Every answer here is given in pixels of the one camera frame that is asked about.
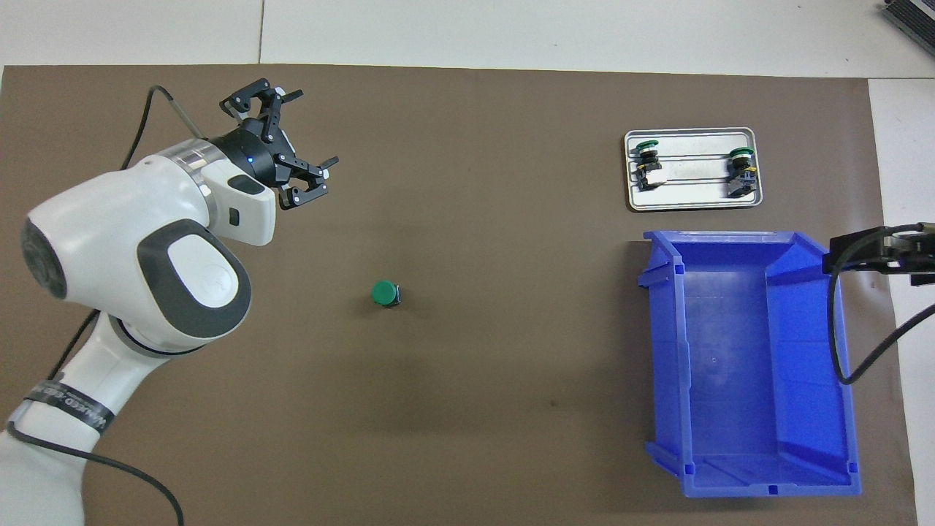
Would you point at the green button with white block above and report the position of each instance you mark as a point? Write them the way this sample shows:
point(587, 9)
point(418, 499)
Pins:
point(649, 172)

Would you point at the silver metal tray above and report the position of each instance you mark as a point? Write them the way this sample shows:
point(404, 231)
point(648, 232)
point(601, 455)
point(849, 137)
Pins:
point(694, 193)

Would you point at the brown table mat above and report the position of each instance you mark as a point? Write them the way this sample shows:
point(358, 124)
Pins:
point(475, 402)

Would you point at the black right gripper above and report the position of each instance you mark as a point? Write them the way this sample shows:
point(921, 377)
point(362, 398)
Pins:
point(917, 252)

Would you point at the green push button switch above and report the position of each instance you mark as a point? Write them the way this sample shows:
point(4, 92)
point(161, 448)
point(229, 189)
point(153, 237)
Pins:
point(739, 175)
point(383, 294)

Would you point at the grey ribbed device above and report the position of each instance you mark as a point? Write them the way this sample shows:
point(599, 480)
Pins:
point(913, 18)

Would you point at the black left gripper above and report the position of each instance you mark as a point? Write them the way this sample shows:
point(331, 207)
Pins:
point(252, 150)

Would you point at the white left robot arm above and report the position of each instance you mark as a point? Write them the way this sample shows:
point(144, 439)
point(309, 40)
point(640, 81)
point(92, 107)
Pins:
point(109, 241)

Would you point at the blue plastic storage bin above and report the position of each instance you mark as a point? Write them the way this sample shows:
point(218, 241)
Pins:
point(730, 365)

